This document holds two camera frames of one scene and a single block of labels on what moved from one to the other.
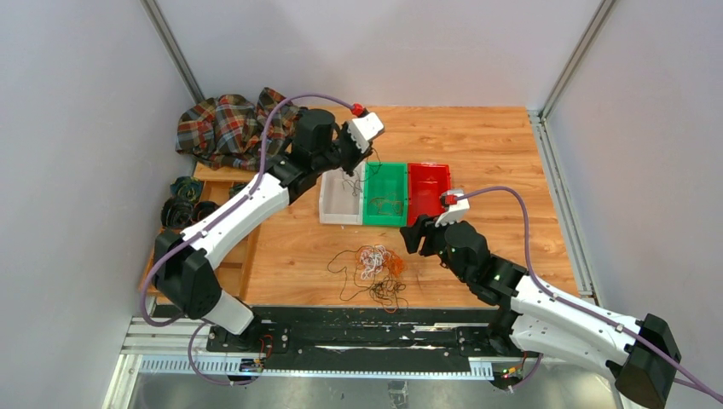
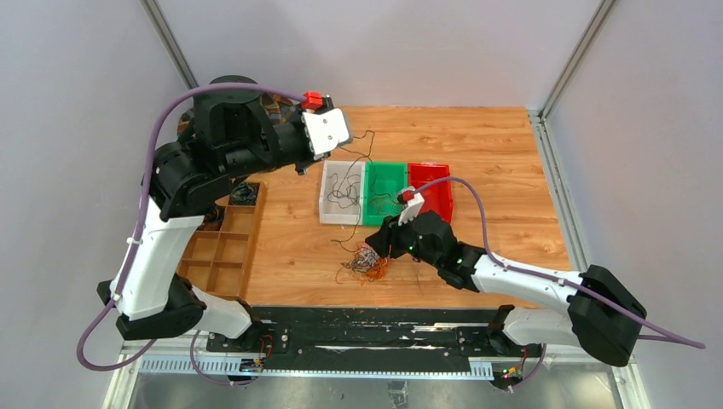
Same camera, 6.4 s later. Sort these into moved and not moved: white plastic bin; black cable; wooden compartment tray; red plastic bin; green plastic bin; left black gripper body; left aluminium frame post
Moved: black cable; left black gripper body
Not moved: green plastic bin; red plastic bin; white plastic bin; left aluminium frame post; wooden compartment tray
